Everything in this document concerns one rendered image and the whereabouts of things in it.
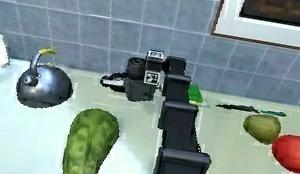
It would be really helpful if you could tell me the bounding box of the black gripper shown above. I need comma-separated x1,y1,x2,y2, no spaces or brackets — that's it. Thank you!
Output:
98,51,161,106

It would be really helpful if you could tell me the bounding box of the green lettuce head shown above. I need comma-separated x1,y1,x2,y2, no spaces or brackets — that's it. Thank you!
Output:
59,103,124,174

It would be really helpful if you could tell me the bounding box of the green flat box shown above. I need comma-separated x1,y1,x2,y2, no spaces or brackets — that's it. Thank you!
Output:
187,84,207,107

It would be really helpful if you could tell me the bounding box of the black pen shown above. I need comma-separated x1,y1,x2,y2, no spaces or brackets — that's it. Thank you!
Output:
215,99,261,115

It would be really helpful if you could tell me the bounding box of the olive green fruit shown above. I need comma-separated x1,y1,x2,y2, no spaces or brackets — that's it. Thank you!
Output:
240,110,285,147

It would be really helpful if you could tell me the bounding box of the teal pen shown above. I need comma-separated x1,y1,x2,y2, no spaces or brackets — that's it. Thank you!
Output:
259,108,288,118

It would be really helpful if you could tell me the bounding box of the red tomato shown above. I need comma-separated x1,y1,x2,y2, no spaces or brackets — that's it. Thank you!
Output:
267,131,300,174

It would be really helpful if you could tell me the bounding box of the dark grey kettle yellow handle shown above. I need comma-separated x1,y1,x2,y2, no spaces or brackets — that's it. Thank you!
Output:
12,42,81,115

